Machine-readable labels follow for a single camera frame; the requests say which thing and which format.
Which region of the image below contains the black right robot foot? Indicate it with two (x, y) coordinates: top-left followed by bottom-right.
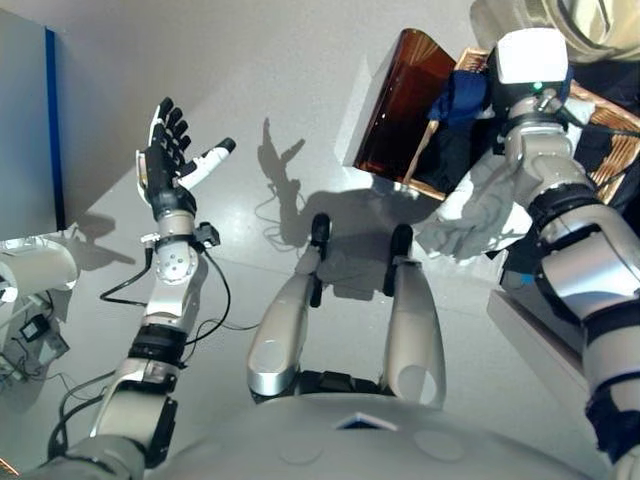
(389, 223), (415, 262)

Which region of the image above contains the white garment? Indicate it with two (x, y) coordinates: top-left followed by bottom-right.
(414, 97), (596, 265)

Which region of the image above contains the silver robot leg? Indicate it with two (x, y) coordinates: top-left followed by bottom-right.
(247, 247), (322, 397)
(382, 257), (448, 407)

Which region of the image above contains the wicker laundry basket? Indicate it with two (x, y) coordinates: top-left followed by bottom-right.
(402, 47), (640, 207)

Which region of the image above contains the small grey electronic box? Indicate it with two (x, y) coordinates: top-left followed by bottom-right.
(39, 333), (72, 362)

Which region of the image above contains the grey panel with blue edge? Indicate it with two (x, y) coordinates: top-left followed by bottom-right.
(0, 9), (69, 234)

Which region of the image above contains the black robot pelvis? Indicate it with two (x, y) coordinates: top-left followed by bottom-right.
(299, 369), (397, 397)

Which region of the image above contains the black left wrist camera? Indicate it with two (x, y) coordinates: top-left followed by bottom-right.
(194, 223), (222, 248)

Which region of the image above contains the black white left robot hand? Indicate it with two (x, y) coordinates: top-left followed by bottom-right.
(135, 97), (237, 219)

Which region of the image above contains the black left elbow cable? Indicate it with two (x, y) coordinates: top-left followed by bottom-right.
(47, 369), (119, 462)

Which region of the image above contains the navy blue garment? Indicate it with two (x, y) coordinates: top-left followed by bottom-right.
(428, 68), (496, 127)

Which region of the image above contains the white cylindrical object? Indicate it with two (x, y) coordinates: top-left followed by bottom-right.
(0, 243), (80, 307)

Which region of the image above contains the black left robot foot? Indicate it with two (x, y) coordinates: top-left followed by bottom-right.
(309, 213), (333, 250)

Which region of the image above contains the white low platform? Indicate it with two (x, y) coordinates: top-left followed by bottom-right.
(487, 289), (592, 392)

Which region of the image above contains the silver right robot leg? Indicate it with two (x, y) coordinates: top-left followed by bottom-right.
(382, 257), (448, 407)

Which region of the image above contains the black power adapter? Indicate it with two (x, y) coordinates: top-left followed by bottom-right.
(18, 319), (52, 343)

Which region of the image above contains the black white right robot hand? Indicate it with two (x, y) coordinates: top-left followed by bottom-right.
(486, 28), (576, 107)

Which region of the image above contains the black rolled garment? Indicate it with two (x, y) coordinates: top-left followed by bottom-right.
(424, 119), (507, 197)

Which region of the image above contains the black robot foot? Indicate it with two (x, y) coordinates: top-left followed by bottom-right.
(309, 213), (333, 250)
(389, 223), (415, 262)

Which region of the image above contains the silver left robot leg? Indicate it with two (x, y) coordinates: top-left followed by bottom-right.
(247, 247), (322, 397)

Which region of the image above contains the round glass washing machine door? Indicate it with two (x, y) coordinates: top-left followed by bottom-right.
(469, 0), (640, 65)

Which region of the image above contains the grey robot torso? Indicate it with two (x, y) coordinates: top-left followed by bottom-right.
(144, 392), (617, 480)

